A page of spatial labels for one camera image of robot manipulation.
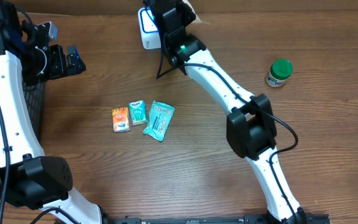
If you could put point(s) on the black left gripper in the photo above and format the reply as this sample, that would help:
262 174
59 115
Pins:
58 61

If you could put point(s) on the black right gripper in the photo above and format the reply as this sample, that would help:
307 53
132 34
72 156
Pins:
184 12

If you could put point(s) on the orange red tissue pack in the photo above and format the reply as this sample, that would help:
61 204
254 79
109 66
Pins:
120 120

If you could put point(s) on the teal Kleenex tissue pack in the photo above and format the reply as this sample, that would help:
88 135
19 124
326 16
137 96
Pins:
138 112

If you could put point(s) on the green toilet tissue wipes pack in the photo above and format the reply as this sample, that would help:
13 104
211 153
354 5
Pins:
160 116

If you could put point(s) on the green cap white bottle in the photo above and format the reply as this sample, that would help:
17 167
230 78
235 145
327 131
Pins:
279 73

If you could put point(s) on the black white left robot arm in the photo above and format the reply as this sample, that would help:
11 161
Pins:
29 56

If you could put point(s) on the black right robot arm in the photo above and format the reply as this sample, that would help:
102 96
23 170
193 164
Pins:
250 123

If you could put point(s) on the white barcode scanner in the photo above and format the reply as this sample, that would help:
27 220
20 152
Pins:
148 30

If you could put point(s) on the grey plastic shopping basket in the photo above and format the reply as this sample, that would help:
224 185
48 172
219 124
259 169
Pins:
35 105

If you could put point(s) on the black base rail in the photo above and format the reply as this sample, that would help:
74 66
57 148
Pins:
246 219

